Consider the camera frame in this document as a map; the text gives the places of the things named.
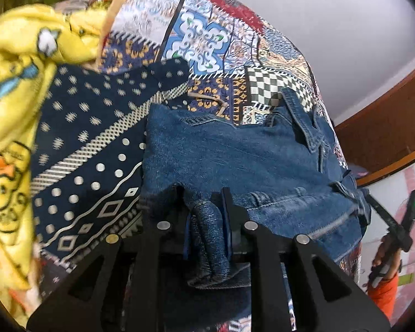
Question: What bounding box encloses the navy patterned cloth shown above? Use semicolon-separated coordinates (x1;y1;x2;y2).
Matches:
28;57;191;274

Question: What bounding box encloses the wooden door frame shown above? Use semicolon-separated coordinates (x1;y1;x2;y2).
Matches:
357;141;415;188

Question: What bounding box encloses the tan cord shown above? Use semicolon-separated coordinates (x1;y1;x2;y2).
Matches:
188;91;229;117

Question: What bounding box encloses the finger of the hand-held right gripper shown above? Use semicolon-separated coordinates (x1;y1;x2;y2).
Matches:
364;194;402;237

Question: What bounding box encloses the patchwork bedspread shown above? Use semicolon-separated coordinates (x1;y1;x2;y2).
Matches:
100;0;363;286

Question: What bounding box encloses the person's right hand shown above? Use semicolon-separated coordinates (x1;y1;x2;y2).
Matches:
372;232;403;279

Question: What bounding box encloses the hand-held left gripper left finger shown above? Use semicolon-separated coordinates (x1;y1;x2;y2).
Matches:
27;183;191;332

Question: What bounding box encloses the blue denim jacket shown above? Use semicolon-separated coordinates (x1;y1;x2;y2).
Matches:
140;87;373;290

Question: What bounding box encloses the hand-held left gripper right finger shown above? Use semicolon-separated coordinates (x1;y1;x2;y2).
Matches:
211;187;391;332

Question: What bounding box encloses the yellow cartoon blanket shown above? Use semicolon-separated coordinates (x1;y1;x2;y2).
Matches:
0;3;120;316

